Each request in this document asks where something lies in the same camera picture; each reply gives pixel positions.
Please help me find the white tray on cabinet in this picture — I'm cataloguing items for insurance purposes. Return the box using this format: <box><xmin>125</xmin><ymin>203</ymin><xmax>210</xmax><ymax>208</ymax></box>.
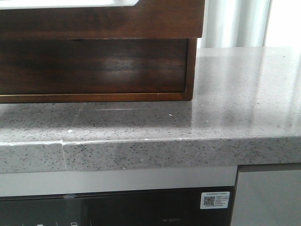
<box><xmin>0</xmin><ymin>0</ymin><xmax>139</xmax><ymax>10</ymax></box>

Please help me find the black built-in oven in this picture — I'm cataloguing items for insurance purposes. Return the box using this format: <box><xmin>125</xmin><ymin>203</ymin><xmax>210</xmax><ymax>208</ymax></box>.
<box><xmin>0</xmin><ymin>186</ymin><xmax>234</xmax><ymax>226</ymax></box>

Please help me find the white QR code sticker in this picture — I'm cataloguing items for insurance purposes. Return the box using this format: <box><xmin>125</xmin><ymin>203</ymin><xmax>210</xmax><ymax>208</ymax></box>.
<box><xmin>200</xmin><ymin>192</ymin><xmax>230</xmax><ymax>210</ymax></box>

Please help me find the grey cabinet door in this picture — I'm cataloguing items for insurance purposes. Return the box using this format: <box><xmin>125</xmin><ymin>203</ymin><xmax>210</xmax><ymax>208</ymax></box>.
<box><xmin>231</xmin><ymin>163</ymin><xmax>301</xmax><ymax>226</ymax></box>

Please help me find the white curtain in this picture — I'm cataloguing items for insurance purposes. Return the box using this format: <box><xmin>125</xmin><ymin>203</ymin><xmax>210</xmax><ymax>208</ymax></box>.
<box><xmin>197</xmin><ymin>0</ymin><xmax>272</xmax><ymax>48</ymax></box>

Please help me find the dark wooden drawer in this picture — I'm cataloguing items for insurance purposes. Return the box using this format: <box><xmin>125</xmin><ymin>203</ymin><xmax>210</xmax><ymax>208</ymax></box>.
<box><xmin>0</xmin><ymin>0</ymin><xmax>205</xmax><ymax>94</ymax></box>

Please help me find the dark wooden drawer cabinet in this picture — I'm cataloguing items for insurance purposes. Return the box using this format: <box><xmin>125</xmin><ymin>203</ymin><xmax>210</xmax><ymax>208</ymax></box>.
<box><xmin>0</xmin><ymin>39</ymin><xmax>196</xmax><ymax>103</ymax></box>

